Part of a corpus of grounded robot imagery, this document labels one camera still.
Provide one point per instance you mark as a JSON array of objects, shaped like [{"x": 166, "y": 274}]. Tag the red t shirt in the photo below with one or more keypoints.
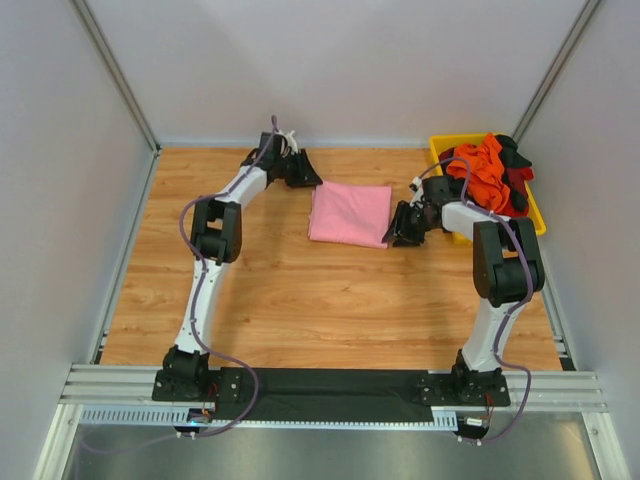
[{"x": 515, "y": 180}]

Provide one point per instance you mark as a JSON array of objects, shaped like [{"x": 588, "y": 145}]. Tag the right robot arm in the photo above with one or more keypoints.
[{"x": 507, "y": 270}]

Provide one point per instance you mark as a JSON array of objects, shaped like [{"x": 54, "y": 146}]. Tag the orange t shirt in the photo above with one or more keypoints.
[{"x": 486, "y": 169}]

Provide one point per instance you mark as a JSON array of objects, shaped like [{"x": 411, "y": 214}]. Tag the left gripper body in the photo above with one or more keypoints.
[{"x": 298, "y": 167}]

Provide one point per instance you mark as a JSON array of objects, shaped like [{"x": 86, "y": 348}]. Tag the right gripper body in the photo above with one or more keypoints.
[{"x": 408, "y": 224}]

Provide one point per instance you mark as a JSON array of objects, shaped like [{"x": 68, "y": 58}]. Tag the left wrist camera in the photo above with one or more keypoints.
[{"x": 290, "y": 144}]

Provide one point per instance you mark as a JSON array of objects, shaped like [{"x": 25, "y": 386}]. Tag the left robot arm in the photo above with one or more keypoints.
[{"x": 212, "y": 228}]

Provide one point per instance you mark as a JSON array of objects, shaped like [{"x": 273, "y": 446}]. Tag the aluminium frame rail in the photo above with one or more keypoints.
[{"x": 551, "y": 391}]

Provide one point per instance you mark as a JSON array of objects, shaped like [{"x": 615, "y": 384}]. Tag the right corner aluminium post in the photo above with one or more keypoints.
[{"x": 573, "y": 37}]

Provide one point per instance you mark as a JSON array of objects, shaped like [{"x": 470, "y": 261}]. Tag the left corner aluminium post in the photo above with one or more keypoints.
[{"x": 103, "y": 49}]

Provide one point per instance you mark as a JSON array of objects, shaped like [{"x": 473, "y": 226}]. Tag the pink t shirt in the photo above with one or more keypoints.
[{"x": 357, "y": 215}]

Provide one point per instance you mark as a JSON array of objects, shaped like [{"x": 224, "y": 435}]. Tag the corner aluminium post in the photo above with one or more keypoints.
[
  {"x": 103, "y": 49},
  {"x": 573, "y": 37}
]

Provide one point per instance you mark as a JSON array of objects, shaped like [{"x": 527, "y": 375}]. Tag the black t shirt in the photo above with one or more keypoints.
[{"x": 509, "y": 156}]

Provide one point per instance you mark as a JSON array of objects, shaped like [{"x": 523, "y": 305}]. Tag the grey slotted cable duct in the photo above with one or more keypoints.
[{"x": 439, "y": 419}]

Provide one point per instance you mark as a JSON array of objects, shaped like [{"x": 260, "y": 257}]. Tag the yellow plastic bin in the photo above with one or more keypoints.
[{"x": 441, "y": 143}]

